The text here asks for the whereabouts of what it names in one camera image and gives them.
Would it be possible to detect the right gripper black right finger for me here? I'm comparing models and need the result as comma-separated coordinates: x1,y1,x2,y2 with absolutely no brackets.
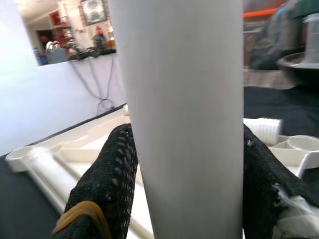
243,124,319,239

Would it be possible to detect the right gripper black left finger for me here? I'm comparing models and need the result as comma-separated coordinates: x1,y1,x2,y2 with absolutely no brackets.
51,123,139,239

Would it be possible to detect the white plastic table leg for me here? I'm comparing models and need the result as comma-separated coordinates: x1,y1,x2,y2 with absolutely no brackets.
107,0,246,239
24,146,83,217
243,117,285,145

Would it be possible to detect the white plastic children table top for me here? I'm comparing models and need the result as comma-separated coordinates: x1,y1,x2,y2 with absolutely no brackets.
4,103,319,239

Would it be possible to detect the tan rubber band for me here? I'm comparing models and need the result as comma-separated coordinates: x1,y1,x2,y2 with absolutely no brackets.
51,200,112,239

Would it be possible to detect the black tablecloth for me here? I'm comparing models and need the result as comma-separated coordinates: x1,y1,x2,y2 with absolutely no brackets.
0,86,319,239

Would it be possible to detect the checked cloth covered bench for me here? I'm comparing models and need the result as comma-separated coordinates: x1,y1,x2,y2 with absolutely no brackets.
243,69,296,90

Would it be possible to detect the grey plastic bin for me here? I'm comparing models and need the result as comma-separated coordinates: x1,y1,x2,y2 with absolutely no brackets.
45,46,67,65

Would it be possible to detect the person in red cap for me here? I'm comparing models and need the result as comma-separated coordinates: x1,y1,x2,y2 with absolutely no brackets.
91,24,108,48

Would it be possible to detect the clear plastic storage box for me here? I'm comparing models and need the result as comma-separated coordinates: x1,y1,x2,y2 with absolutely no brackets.
302,13,319,63

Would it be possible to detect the black hanging wall cable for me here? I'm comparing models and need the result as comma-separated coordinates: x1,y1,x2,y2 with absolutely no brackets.
71,58,118,113

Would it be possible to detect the framed wall picture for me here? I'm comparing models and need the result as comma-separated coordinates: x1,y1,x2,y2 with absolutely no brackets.
80,0,111,26

